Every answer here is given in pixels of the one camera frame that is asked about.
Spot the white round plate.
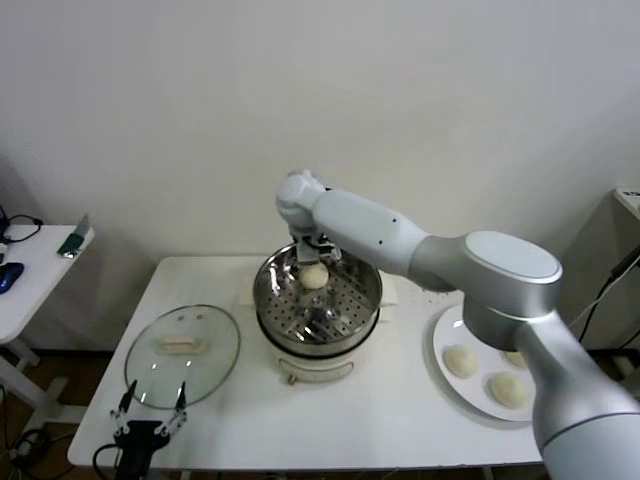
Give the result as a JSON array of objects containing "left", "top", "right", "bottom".
[{"left": 432, "top": 303, "right": 539, "bottom": 430}]

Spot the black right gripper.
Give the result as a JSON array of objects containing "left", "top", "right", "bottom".
[{"left": 293, "top": 227, "right": 342, "bottom": 267}]

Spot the tangled black cable bundle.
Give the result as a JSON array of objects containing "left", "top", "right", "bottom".
[{"left": 0, "top": 384, "right": 56, "bottom": 474}]

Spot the thin black hanging cable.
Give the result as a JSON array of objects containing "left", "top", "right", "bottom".
[{"left": 573, "top": 274, "right": 616, "bottom": 344}]

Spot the green and white package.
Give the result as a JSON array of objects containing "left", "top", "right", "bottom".
[{"left": 57, "top": 214, "right": 96, "bottom": 260}]

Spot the black cable with plug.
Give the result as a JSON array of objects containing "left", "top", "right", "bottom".
[{"left": 4, "top": 214, "right": 44, "bottom": 246}]

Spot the perforated steel steamer basket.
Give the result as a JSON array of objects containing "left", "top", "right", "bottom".
[{"left": 240, "top": 239, "right": 400, "bottom": 354}]

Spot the white cabinet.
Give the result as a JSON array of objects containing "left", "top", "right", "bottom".
[{"left": 574, "top": 187, "right": 640, "bottom": 351}]

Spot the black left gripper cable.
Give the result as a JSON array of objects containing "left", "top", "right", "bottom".
[{"left": 93, "top": 443, "right": 121, "bottom": 480}]

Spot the blue computer mouse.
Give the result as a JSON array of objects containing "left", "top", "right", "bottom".
[{"left": 0, "top": 262, "right": 25, "bottom": 295}]

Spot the white wall shelf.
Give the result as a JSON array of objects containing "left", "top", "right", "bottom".
[{"left": 0, "top": 224, "right": 96, "bottom": 426}]

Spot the thin white hanging cable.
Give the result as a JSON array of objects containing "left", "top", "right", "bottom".
[{"left": 567, "top": 287, "right": 614, "bottom": 331}]

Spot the cream electric cooker pot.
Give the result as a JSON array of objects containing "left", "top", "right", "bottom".
[{"left": 257, "top": 304, "right": 394, "bottom": 387}]

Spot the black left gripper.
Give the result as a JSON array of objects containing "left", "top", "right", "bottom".
[{"left": 109, "top": 379, "right": 189, "bottom": 480}]

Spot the glass lid with cream handle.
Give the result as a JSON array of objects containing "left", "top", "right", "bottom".
[{"left": 123, "top": 303, "right": 242, "bottom": 410}]

